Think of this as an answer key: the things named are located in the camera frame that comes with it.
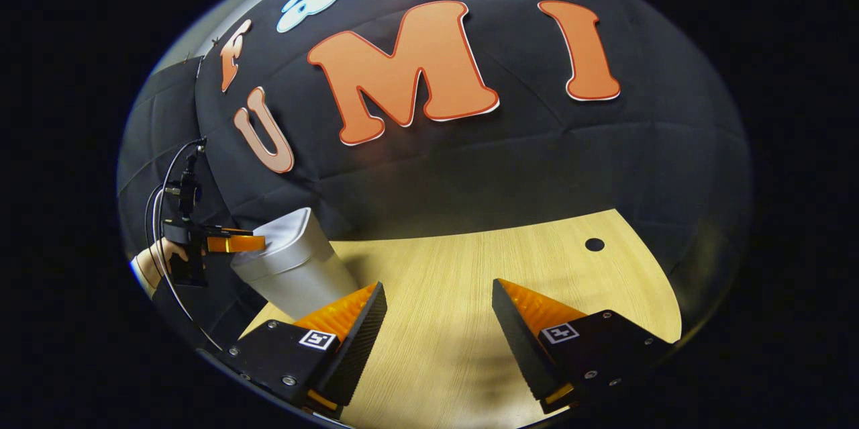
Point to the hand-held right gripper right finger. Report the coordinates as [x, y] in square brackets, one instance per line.
[520, 348]

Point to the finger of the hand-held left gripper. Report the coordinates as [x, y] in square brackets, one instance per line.
[235, 243]

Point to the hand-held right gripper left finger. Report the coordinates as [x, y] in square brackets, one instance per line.
[356, 348]

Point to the white desktop garbage bin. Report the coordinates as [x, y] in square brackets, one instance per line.
[295, 268]

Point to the wooden desktop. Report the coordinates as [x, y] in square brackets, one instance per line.
[456, 281]

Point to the black desk grommet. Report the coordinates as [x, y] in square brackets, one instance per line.
[594, 244]

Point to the black backdrop cloth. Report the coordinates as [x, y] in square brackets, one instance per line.
[604, 160]

